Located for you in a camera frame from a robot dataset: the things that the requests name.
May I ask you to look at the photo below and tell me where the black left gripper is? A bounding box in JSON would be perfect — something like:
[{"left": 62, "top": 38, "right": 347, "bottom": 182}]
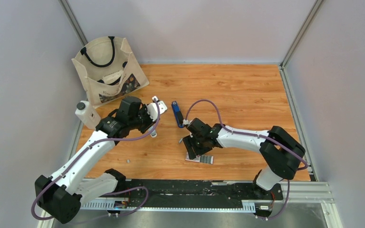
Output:
[{"left": 128, "top": 104, "right": 160, "bottom": 134}]

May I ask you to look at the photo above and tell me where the dark blue stapler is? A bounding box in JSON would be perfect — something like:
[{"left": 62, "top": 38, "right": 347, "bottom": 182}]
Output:
[{"left": 171, "top": 101, "right": 184, "bottom": 128}]

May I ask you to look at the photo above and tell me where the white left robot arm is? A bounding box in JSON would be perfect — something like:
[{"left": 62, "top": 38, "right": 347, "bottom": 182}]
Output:
[{"left": 31, "top": 96, "right": 164, "bottom": 224}]

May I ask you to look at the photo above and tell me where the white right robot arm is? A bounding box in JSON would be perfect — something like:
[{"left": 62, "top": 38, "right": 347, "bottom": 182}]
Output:
[{"left": 182, "top": 118, "right": 306, "bottom": 199}]

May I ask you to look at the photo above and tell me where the white plastic bottle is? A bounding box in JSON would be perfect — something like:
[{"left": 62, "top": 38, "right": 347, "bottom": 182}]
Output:
[{"left": 75, "top": 101, "right": 101, "bottom": 130}]

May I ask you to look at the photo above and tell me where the beige canvas tote bag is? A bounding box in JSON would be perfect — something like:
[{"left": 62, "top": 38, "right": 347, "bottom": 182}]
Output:
[{"left": 72, "top": 36, "right": 149, "bottom": 108}]

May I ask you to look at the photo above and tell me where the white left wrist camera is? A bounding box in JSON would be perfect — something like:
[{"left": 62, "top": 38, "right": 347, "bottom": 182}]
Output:
[{"left": 146, "top": 96, "right": 168, "bottom": 122}]

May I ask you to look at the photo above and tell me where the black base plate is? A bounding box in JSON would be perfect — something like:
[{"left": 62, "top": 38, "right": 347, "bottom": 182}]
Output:
[{"left": 115, "top": 179, "right": 284, "bottom": 209}]

